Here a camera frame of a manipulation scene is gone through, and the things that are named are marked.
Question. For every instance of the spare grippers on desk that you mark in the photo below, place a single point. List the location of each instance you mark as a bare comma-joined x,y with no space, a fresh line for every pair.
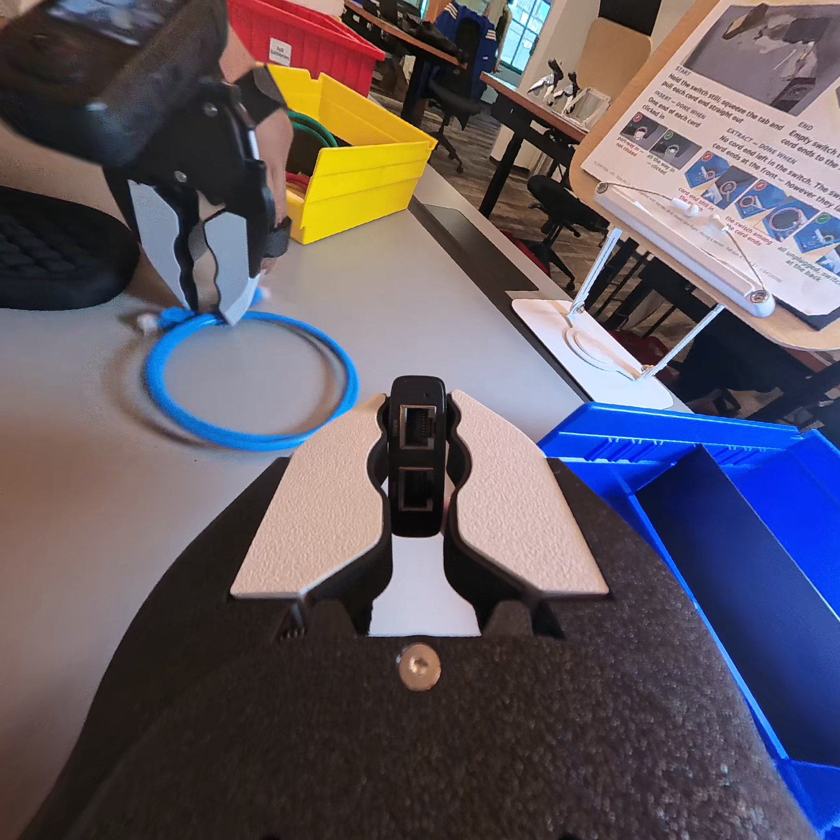
554,82

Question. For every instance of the black mesh cushion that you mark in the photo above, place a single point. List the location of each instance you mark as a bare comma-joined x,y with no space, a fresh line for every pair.
59,249

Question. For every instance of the red plastic bin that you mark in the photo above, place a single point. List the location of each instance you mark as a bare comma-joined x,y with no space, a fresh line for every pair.
315,46

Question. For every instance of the wooden desk with black legs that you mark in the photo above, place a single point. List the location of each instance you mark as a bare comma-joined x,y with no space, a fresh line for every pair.
531,105

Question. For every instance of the window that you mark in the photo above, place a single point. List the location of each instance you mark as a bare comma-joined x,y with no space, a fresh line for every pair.
525,29

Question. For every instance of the long wooden desk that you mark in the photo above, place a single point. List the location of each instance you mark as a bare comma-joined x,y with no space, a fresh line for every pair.
407,39

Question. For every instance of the printed instruction sheet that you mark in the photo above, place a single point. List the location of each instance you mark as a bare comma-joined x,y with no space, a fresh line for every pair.
741,131

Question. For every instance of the blue plastic bin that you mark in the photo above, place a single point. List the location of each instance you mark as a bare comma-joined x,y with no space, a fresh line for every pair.
722,525

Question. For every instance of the tan chair back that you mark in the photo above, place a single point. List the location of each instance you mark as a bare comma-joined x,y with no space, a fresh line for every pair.
617,59

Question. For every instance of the yellow plastic bin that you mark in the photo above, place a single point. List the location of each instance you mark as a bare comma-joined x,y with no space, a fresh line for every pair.
367,184

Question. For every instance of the office chair with blue jacket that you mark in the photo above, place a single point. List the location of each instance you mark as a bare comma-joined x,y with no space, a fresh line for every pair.
463,59

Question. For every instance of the black office chair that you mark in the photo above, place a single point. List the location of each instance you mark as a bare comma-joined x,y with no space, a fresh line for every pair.
558,197

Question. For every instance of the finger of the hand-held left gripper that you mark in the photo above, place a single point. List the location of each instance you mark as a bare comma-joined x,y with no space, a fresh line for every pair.
154,229
233,262

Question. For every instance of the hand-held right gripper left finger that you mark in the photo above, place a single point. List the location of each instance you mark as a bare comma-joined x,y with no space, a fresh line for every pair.
315,505

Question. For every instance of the black ethernet port adapter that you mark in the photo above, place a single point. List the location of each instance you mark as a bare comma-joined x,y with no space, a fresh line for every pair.
417,518

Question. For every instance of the person's left hand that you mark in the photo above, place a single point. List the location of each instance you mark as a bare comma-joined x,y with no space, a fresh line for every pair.
275,157

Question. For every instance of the black folder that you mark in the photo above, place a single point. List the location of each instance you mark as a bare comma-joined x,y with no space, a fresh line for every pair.
814,318

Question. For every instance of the light wooden board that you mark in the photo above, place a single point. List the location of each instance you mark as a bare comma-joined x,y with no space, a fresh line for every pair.
630,85

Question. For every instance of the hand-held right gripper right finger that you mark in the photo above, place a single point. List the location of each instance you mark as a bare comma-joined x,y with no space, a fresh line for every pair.
518,512

